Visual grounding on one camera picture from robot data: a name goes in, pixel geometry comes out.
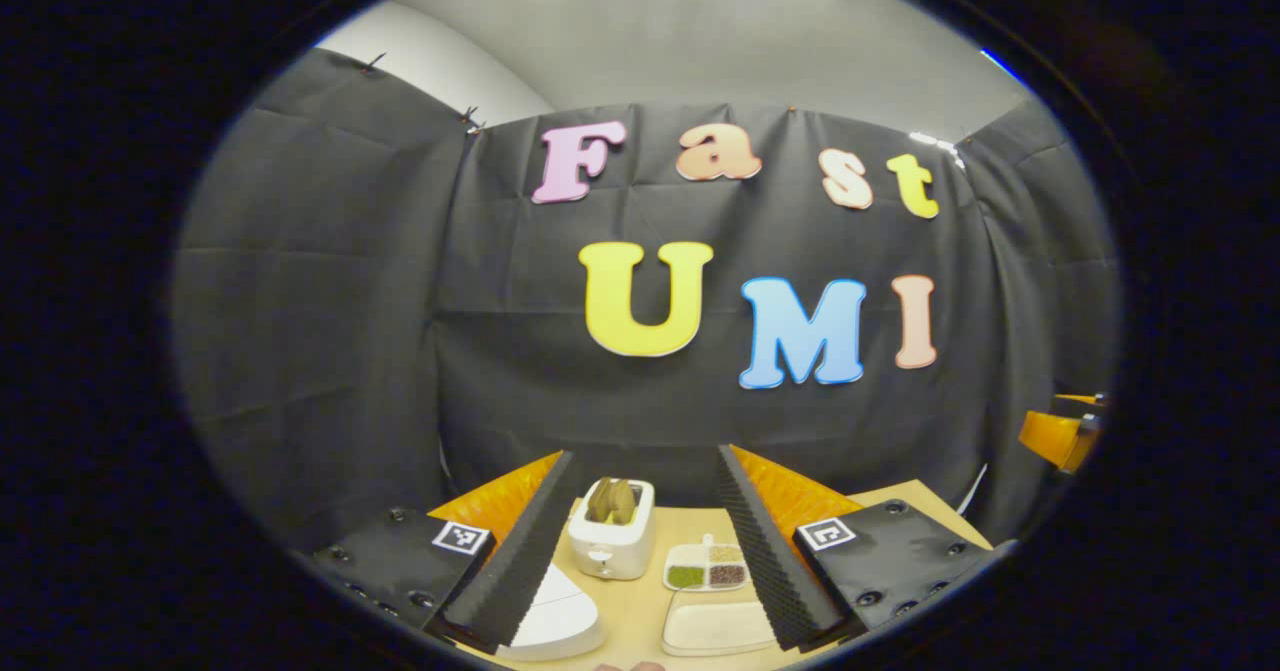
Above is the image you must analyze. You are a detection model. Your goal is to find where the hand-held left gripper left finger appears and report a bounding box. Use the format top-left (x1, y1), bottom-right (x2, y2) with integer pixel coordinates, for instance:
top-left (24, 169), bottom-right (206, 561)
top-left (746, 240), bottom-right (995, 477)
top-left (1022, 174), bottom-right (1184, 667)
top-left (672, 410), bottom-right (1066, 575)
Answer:
top-left (298, 451), bottom-right (579, 652)

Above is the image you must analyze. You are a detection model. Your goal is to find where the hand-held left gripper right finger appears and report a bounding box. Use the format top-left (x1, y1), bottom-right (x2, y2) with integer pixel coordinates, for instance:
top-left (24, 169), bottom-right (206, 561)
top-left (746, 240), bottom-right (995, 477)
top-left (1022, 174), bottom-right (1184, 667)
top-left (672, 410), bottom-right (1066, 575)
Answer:
top-left (714, 444), bottom-right (993, 652)

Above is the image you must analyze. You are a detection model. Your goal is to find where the white rice cooker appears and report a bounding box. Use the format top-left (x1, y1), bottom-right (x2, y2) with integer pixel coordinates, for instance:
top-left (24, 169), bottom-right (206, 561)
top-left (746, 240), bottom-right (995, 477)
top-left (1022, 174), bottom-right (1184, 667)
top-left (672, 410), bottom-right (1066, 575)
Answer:
top-left (496, 563), bottom-right (607, 663)

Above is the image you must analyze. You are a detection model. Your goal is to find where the clear box of rice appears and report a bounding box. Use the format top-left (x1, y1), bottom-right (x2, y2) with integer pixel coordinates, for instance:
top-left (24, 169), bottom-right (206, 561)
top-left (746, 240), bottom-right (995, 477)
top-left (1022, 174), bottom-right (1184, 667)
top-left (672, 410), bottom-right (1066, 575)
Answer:
top-left (660, 591), bottom-right (780, 659)

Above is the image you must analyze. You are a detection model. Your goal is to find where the white divided bean dish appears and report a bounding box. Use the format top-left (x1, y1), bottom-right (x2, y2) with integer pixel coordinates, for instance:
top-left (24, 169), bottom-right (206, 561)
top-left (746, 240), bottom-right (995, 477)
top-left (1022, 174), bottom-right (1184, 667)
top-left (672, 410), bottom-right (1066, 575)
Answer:
top-left (663, 534), bottom-right (750, 594)

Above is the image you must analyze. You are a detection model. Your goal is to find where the white toaster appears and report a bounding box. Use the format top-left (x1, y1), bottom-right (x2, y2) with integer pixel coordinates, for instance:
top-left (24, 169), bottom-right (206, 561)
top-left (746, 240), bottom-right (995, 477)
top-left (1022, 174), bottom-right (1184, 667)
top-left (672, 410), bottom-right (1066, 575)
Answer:
top-left (567, 479), bottom-right (657, 581)

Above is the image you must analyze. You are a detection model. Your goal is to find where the black backdrop cloth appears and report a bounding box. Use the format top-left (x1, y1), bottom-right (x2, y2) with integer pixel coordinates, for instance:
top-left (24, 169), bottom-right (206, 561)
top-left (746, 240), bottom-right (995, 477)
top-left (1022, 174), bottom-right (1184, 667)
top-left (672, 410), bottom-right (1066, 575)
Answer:
top-left (170, 46), bottom-right (1121, 552)

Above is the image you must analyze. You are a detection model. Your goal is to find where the ceiling light panel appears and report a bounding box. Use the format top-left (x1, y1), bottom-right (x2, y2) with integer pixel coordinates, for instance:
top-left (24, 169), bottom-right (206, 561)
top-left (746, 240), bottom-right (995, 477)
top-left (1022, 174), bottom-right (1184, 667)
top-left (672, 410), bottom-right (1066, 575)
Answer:
top-left (979, 47), bottom-right (1028, 84)

